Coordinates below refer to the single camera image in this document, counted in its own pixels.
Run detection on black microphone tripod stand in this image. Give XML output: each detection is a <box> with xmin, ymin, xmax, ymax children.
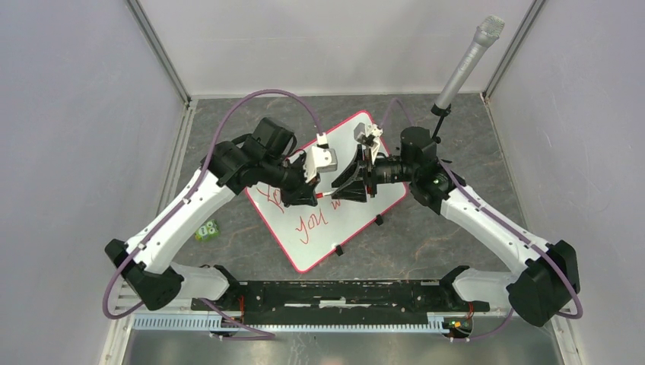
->
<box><xmin>431</xmin><ymin>104</ymin><xmax>451</xmax><ymax>162</ymax></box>

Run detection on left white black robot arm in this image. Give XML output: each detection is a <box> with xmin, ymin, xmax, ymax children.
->
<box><xmin>105</xmin><ymin>118</ymin><xmax>335</xmax><ymax>311</ymax></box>

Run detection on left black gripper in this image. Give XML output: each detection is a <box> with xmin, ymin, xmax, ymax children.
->
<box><xmin>261</xmin><ymin>153</ymin><xmax>322</xmax><ymax>208</ymax></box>

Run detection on white board with pink rim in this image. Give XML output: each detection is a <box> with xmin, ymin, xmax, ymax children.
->
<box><xmin>246</xmin><ymin>110</ymin><xmax>408</xmax><ymax>273</ymax></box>

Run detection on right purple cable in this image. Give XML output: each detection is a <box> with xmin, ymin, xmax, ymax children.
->
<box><xmin>380</xmin><ymin>98</ymin><xmax>584</xmax><ymax>342</ymax></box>

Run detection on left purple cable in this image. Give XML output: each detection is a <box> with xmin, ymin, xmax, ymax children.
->
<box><xmin>103</xmin><ymin>89</ymin><xmax>329</xmax><ymax>341</ymax></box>

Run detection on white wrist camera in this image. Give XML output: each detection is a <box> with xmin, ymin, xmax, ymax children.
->
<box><xmin>303</xmin><ymin>145</ymin><xmax>338</xmax><ymax>183</ymax></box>
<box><xmin>354</xmin><ymin>122</ymin><xmax>383</xmax><ymax>163</ymax></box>

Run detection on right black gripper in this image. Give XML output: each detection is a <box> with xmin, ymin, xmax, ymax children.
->
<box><xmin>331</xmin><ymin>144</ymin><xmax>417</xmax><ymax>204</ymax></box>

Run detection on white slotted cable duct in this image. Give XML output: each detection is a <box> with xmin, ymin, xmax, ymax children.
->
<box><xmin>132</xmin><ymin>314</ymin><xmax>449</xmax><ymax>335</ymax></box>

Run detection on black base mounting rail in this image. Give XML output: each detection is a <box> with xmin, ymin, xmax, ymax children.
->
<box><xmin>215</xmin><ymin>280</ymin><xmax>491</xmax><ymax>325</ymax></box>

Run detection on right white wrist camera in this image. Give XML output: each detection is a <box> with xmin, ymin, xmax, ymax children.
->
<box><xmin>354</xmin><ymin>122</ymin><xmax>383</xmax><ymax>163</ymax></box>

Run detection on silver microphone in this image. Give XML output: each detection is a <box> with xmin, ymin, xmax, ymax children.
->
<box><xmin>433</xmin><ymin>15</ymin><xmax>505</xmax><ymax>116</ymax></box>

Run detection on purple cable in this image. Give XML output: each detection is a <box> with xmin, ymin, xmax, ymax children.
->
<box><xmin>380</xmin><ymin>98</ymin><xmax>584</xmax><ymax>342</ymax></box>
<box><xmin>103</xmin><ymin>89</ymin><xmax>329</xmax><ymax>341</ymax></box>

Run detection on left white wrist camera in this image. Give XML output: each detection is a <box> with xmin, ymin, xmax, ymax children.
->
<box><xmin>303</xmin><ymin>145</ymin><xmax>338</xmax><ymax>183</ymax></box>

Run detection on small green eraser toy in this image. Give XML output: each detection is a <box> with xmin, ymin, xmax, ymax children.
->
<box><xmin>195</xmin><ymin>219</ymin><xmax>220</xmax><ymax>242</ymax></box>

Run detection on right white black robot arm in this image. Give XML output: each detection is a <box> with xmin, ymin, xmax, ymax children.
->
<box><xmin>332</xmin><ymin>123</ymin><xmax>583</xmax><ymax>327</ymax></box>

